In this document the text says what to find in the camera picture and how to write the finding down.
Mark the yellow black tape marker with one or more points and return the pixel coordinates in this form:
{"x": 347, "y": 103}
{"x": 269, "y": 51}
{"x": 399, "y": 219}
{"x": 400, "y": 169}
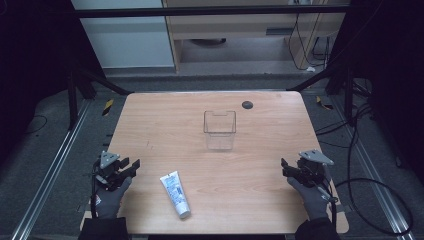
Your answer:
{"x": 107, "y": 107}
{"x": 322, "y": 102}

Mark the black metal frame stand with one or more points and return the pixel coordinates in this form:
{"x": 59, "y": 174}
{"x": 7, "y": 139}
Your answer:
{"x": 349, "y": 96}
{"x": 72, "y": 100}

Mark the black horizontal frame bar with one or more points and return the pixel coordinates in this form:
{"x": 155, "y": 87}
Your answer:
{"x": 200, "y": 11}

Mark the dark round table grommet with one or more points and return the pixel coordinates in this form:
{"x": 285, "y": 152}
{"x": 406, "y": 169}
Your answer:
{"x": 247, "y": 105}

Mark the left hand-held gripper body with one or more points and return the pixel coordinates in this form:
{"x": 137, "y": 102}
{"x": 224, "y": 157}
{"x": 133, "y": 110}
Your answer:
{"x": 109, "y": 159}

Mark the aluminium floor rail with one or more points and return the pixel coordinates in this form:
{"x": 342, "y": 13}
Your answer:
{"x": 53, "y": 170}
{"x": 375, "y": 180}

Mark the light wooden desk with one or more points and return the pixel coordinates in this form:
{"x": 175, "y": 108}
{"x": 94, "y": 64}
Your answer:
{"x": 233, "y": 26}

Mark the white cabinet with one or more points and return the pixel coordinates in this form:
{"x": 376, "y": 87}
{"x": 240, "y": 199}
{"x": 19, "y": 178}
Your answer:
{"x": 126, "y": 43}

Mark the white toothpaste tube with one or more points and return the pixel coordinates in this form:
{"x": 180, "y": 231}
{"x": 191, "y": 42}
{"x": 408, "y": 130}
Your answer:
{"x": 176, "y": 193}

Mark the clear plastic container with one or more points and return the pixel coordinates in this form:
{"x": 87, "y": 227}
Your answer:
{"x": 220, "y": 133}

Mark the white plug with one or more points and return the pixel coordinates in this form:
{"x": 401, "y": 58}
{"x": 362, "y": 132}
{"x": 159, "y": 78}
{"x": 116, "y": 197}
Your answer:
{"x": 310, "y": 69}

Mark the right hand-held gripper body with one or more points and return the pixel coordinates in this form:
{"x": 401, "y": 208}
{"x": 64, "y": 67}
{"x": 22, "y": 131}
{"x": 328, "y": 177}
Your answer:
{"x": 313, "y": 168}

